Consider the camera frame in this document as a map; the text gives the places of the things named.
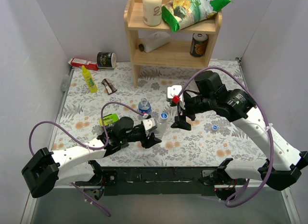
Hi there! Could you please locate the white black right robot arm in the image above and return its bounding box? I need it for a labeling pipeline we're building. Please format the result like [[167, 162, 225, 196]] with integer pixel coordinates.
[[167, 70, 308, 191]]

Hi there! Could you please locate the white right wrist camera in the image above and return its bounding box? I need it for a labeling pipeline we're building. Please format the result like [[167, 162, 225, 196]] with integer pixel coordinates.
[[167, 85, 184, 108]]

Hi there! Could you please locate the black white paper cup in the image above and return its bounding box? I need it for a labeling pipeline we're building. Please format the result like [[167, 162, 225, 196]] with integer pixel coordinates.
[[96, 52, 116, 69]]

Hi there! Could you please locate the dark tin can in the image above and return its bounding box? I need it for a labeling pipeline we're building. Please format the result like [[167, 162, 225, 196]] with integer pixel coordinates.
[[190, 33, 208, 57]]

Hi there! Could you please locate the black green razor box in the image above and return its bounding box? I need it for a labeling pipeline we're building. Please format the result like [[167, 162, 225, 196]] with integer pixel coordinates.
[[99, 114, 119, 127]]

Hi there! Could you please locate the yellow squeeze bottle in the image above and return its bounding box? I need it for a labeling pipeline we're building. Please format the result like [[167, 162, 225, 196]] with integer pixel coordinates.
[[81, 66, 98, 93]]

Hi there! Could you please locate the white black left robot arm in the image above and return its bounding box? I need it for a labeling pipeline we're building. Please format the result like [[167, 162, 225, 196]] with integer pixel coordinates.
[[22, 117, 161, 198]]

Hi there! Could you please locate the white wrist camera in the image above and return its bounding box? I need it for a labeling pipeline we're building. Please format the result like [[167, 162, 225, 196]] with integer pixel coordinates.
[[167, 85, 184, 108], [142, 118, 157, 132]]

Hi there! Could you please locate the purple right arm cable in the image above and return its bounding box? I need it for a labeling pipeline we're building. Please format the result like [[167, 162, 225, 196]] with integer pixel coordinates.
[[178, 66, 275, 208]]

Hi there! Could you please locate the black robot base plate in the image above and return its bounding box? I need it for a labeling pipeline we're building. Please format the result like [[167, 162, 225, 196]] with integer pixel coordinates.
[[77, 166, 251, 202]]

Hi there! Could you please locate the green chips bag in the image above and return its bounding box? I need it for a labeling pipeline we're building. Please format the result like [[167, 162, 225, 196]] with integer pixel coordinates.
[[162, 0, 232, 32]]

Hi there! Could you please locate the brown chocolate bar wrapper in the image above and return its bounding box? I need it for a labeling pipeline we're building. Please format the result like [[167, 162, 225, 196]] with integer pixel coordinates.
[[102, 79, 117, 95]]

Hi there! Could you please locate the clear plastic bottle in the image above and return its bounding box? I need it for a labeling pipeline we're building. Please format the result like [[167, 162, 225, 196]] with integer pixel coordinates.
[[154, 115, 167, 140]]

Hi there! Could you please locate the lying white bottle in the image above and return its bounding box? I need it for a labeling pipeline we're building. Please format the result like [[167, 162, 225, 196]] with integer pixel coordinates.
[[139, 31, 171, 53]]

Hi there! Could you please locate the red white toothpaste box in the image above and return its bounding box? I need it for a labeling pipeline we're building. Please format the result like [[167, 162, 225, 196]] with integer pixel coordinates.
[[68, 58, 99, 71]]

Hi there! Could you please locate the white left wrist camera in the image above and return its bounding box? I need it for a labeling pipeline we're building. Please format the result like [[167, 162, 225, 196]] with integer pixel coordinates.
[[142, 118, 157, 132]]

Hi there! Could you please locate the small blue-label water bottle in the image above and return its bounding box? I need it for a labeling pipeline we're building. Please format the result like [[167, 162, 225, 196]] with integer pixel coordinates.
[[138, 98, 152, 115]]

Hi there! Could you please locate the blue white bottle cap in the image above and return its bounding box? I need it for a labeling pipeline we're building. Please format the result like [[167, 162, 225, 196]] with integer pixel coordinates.
[[212, 125, 218, 131], [159, 112, 168, 120]]

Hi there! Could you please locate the floral table cloth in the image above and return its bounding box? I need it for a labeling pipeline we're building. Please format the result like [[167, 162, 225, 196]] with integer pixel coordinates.
[[53, 62, 265, 167]]

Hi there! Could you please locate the cream lotion bottle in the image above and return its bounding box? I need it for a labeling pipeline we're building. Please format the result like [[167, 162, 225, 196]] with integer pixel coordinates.
[[142, 0, 162, 26]]

